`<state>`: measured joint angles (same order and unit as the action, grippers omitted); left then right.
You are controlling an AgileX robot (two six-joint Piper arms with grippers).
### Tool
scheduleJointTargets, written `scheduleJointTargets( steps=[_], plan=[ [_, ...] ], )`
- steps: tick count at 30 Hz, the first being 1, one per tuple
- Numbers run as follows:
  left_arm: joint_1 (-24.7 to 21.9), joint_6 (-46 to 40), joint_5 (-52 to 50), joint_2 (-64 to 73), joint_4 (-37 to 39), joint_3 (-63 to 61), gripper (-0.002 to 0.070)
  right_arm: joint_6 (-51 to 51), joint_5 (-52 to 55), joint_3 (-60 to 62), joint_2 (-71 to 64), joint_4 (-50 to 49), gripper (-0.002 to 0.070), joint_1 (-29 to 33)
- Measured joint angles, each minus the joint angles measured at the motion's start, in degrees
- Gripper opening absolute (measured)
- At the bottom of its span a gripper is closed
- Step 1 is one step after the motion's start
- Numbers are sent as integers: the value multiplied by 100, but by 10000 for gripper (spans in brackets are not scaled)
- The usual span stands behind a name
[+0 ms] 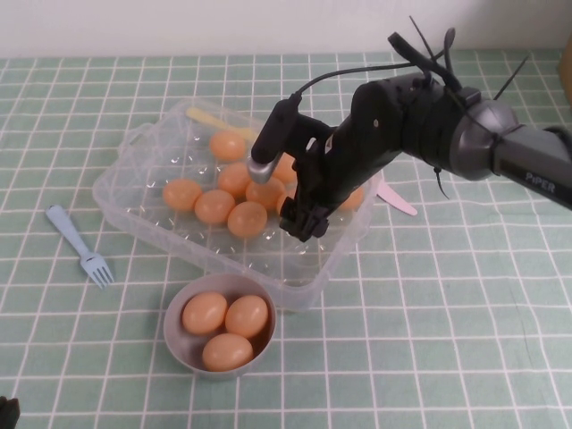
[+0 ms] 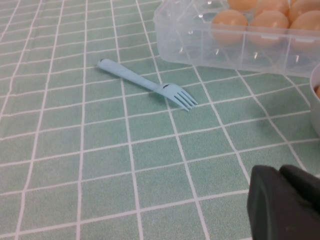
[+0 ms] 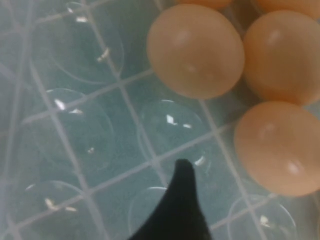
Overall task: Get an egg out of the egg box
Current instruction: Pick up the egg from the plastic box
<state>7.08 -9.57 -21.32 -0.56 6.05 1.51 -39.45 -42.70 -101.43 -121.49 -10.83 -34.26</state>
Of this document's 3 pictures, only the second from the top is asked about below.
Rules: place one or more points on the clear plastic egg box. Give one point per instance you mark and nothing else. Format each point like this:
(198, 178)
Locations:
(180, 37)

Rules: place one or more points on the grey round bowl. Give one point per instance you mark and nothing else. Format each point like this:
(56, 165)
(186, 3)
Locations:
(315, 117)

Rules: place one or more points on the brown egg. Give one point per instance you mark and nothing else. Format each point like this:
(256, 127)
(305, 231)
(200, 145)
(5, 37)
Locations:
(271, 6)
(307, 31)
(242, 4)
(317, 92)
(268, 28)
(305, 7)
(230, 25)

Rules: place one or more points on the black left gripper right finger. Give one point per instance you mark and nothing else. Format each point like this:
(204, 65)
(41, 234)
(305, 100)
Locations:
(305, 187)

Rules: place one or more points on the light blue plastic fork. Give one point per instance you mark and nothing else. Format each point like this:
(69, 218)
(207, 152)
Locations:
(130, 75)

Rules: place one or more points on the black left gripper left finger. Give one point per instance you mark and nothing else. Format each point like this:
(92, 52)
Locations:
(270, 212)

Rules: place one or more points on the green checked tablecloth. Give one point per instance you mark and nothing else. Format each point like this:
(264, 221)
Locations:
(75, 150)

